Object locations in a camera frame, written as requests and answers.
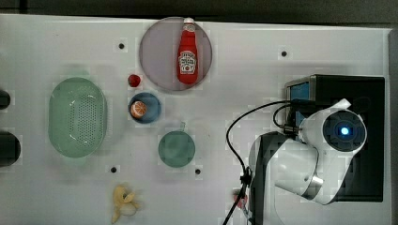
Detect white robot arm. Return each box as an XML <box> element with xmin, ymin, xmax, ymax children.
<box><xmin>248</xmin><ymin>98</ymin><xmax>367</xmax><ymax>225</ymax></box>

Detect blue bowl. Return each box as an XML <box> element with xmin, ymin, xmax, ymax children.
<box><xmin>128</xmin><ymin>92</ymin><xmax>161</xmax><ymax>124</ymax></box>

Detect red ketchup bottle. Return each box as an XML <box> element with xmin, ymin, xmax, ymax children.
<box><xmin>176</xmin><ymin>18</ymin><xmax>198</xmax><ymax>84</ymax></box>

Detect orange slice toy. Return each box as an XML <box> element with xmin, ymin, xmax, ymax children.
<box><xmin>130</xmin><ymin>100</ymin><xmax>146</xmax><ymax>118</ymax></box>

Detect small red strawberry toy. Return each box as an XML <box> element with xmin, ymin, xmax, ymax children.
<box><xmin>128</xmin><ymin>74</ymin><xmax>141</xmax><ymax>87</ymax></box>

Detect grey round plate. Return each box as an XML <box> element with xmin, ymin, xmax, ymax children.
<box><xmin>139</xmin><ymin>17</ymin><xmax>212</xmax><ymax>91</ymax></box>

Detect large red strawberry toy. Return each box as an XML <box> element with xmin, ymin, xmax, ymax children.
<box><xmin>232</xmin><ymin>188</ymin><xmax>249</xmax><ymax>210</ymax></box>

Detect peeled banana toy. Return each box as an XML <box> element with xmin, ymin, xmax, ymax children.
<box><xmin>112</xmin><ymin>185</ymin><xmax>140</xmax><ymax>224</ymax></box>

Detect green oval colander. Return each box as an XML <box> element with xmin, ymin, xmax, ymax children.
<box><xmin>48</xmin><ymin>77</ymin><xmax>107</xmax><ymax>158</ymax></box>

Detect black round pan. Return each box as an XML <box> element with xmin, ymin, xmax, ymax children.
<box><xmin>0</xmin><ymin>131</ymin><xmax>21</xmax><ymax>167</ymax></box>

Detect black cylindrical holder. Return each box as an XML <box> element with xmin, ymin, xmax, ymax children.
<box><xmin>0</xmin><ymin>90</ymin><xmax>11</xmax><ymax>110</ymax></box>

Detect green cup with handle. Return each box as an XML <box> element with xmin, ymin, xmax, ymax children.
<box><xmin>158</xmin><ymin>122</ymin><xmax>196</xmax><ymax>168</ymax></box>

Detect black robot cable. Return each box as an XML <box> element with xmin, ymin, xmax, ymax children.
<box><xmin>222</xmin><ymin>99</ymin><xmax>301</xmax><ymax>225</ymax></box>

